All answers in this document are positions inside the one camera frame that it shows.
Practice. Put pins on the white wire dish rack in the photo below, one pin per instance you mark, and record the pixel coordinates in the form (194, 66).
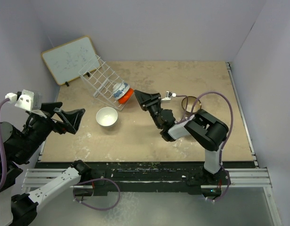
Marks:
(99, 78)

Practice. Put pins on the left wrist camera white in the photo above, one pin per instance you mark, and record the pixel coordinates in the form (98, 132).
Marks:
(26, 100)

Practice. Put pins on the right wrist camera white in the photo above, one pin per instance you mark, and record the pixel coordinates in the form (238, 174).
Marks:
(169, 95)

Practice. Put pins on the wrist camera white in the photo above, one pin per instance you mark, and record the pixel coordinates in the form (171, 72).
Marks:
(26, 100)
(169, 95)

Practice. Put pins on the brown glazed bowl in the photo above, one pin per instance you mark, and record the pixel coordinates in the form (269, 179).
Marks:
(187, 105)

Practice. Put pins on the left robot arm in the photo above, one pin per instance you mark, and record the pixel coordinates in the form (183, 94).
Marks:
(19, 206)

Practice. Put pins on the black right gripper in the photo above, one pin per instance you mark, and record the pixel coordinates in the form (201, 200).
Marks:
(147, 100)

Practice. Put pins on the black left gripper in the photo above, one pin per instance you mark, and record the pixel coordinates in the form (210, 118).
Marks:
(71, 119)

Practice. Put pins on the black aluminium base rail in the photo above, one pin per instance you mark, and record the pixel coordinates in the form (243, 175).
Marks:
(171, 177)

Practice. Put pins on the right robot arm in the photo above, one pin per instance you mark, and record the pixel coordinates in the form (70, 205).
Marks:
(210, 132)

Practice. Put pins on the blue white patterned bowl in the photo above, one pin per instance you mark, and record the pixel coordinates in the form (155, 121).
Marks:
(119, 89)

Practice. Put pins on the small whiteboard wooden frame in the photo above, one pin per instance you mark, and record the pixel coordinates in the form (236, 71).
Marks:
(70, 60)

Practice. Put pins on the orange bowl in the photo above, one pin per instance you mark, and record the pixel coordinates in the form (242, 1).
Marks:
(126, 96)

